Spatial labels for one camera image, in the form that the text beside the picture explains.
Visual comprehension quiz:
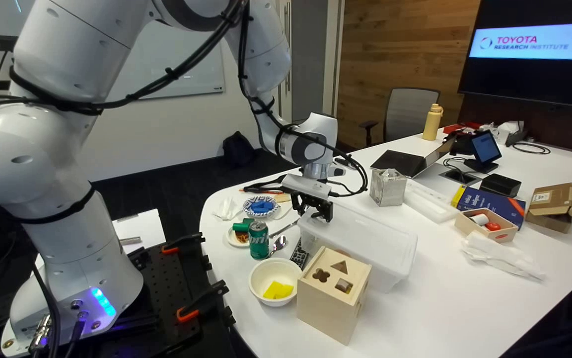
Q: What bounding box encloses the black remote control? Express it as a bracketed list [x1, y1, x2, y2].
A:
[287, 240, 313, 270]

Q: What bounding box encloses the white paper sheet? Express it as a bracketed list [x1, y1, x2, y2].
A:
[110, 206, 166, 254]

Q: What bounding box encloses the red object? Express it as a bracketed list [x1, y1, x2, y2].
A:
[442, 120, 480, 136]

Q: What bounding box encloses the small tablet on stand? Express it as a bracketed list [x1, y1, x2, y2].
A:
[462, 128, 504, 174]

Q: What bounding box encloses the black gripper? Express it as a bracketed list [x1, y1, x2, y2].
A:
[291, 190, 335, 224]

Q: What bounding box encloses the black backpack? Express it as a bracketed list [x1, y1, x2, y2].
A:
[222, 128, 257, 166]

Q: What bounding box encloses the white device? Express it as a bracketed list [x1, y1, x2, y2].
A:
[492, 116, 529, 146]

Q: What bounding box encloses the thin black table cable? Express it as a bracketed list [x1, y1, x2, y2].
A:
[512, 138, 551, 156]

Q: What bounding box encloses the wooden shape sorter box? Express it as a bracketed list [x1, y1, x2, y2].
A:
[293, 244, 373, 345]

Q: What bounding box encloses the blue patterned paper plate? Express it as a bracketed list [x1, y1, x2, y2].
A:
[241, 194, 281, 220]

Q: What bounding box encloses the black mounting board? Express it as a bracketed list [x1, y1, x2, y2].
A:
[122, 234, 238, 358]

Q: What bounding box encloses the green soda can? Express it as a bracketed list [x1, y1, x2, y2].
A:
[247, 218, 271, 260]

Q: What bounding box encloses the translucent plastic container lid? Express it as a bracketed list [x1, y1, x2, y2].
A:
[297, 204, 418, 266]

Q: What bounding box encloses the clear plastic bag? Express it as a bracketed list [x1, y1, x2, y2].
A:
[460, 230, 547, 281]

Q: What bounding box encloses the small black box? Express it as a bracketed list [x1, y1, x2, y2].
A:
[478, 172, 522, 198]

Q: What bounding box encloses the blue and yellow box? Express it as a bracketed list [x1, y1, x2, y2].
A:
[452, 184, 527, 230]

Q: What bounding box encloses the grey office chair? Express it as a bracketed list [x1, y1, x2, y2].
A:
[363, 87, 440, 144]

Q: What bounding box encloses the long clear plastic box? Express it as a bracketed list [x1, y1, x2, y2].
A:
[402, 176, 462, 224]

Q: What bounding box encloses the small cardboard tray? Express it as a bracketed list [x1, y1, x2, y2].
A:
[452, 206, 520, 244]

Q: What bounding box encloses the white bowl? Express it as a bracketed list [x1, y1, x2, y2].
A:
[245, 256, 303, 307]

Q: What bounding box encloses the tan yellow bottle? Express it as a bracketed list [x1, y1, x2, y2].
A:
[420, 100, 444, 142]

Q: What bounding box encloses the black orange clamp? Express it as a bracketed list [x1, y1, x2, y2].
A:
[174, 277, 230, 325]
[158, 230, 206, 258]

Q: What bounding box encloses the small white plate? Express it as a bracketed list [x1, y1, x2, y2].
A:
[224, 220, 253, 250]

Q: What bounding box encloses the brown cardboard box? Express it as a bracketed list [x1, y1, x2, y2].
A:
[524, 180, 572, 234]

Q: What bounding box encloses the metal spoon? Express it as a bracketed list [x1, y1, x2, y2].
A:
[269, 234, 289, 256]

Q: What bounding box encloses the white cutting board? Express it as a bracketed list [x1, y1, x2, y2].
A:
[295, 204, 418, 293]

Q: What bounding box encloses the wall television screen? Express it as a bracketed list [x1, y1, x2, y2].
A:
[456, 0, 572, 110]

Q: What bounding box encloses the yellow block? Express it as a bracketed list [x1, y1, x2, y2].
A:
[261, 277, 295, 301]

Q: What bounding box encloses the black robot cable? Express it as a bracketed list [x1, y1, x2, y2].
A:
[5, 0, 371, 198]

